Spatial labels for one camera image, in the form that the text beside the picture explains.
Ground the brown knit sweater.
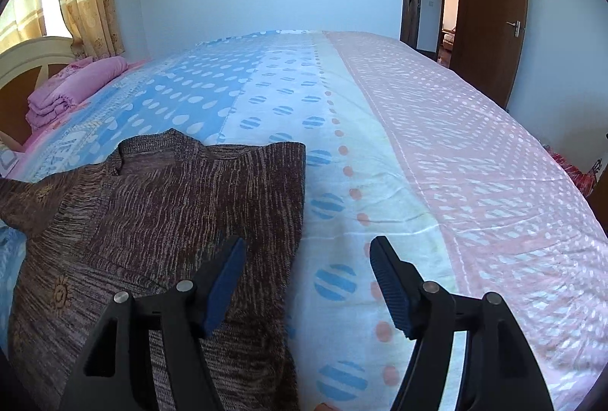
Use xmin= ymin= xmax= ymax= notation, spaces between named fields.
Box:
xmin=0 ymin=128 xmax=307 ymax=411

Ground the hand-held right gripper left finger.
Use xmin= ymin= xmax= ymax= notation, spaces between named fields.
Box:
xmin=57 ymin=235 xmax=248 ymax=411

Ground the cream wooden headboard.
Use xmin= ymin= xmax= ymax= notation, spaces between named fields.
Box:
xmin=0 ymin=36 xmax=77 ymax=152

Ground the red patterned cloth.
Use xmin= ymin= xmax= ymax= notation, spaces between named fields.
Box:
xmin=544 ymin=145 xmax=605 ymax=199

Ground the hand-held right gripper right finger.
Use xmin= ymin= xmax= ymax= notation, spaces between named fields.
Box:
xmin=369 ymin=235 xmax=556 ymax=411

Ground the brown wooden door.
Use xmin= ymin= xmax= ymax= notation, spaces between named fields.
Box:
xmin=449 ymin=0 xmax=529 ymax=110

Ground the dotted pastel bed sheet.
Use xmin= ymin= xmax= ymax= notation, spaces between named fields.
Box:
xmin=0 ymin=28 xmax=608 ymax=411

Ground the folded pink blanket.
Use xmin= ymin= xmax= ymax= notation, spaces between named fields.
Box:
xmin=26 ymin=56 xmax=130 ymax=133

